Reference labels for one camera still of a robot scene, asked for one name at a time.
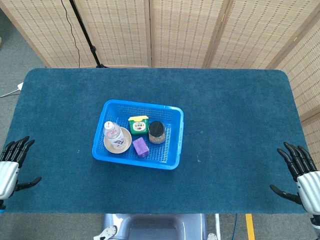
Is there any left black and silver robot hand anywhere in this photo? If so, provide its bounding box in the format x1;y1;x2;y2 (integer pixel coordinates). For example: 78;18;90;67
0;136;43;201

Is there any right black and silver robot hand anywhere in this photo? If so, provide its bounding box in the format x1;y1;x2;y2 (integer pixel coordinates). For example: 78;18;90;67
269;141;320;216

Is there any clear water bottle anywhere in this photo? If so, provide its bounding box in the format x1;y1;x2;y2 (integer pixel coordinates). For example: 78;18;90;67
103;120;126;151

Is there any beige bowl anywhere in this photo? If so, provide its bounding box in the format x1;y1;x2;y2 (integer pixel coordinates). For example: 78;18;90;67
103;127;132;155

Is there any purple box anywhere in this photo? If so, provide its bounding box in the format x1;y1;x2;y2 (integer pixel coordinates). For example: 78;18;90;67
132;137;150;158

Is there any green yellow-lidded box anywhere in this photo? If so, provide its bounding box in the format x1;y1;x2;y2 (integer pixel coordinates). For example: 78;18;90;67
127;115;150;136

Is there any black-lidded jar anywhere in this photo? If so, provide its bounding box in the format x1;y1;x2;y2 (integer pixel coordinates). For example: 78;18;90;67
147;121;167;145

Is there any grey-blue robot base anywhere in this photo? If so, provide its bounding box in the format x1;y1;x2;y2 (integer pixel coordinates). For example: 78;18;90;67
92;213;218;240

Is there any yellow floor tape strip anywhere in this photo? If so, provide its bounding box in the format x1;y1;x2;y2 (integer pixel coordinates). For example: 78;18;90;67
245;213;256;240

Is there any white floor strip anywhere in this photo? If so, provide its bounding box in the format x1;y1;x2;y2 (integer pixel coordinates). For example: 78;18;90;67
214;213;222;240

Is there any dark blue table mat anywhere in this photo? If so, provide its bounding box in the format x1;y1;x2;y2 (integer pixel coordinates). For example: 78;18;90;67
0;67;311;215

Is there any blue plastic perforated basket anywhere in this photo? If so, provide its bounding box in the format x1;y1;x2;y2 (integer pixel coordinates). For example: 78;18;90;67
91;99;185;171

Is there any black tripod stand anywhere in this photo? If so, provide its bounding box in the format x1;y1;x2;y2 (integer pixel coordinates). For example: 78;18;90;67
68;0;109;69

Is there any bamboo folding screen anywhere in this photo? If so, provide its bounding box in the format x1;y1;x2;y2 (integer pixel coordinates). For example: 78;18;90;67
0;0;320;163

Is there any blue floor cable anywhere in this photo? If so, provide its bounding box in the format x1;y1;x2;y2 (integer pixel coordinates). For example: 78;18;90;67
231;213;238;240

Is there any thin black hanging cable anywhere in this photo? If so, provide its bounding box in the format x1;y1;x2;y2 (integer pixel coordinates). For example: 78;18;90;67
60;0;81;68

